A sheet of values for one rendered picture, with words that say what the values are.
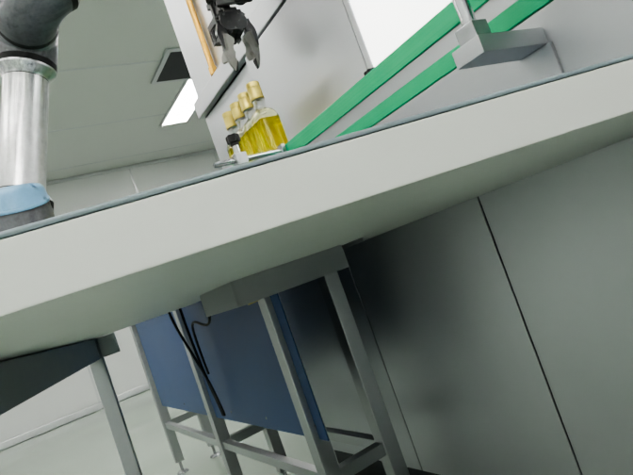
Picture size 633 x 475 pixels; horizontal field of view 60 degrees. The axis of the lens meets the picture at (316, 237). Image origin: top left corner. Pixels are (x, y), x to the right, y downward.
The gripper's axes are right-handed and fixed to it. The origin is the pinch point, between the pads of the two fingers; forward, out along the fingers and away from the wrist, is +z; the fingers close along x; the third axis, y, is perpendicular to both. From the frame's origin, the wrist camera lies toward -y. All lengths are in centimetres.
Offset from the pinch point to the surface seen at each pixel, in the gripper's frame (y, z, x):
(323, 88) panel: -10.5, 13.1, -11.4
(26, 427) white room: 582, 111, 87
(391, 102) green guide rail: -48, 31, 4
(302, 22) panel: -11.6, -3.1, -11.4
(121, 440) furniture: 62, 81, 47
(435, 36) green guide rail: -61, 27, 3
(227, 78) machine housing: 35.9, -12.1, -11.1
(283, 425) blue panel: 18, 87, 15
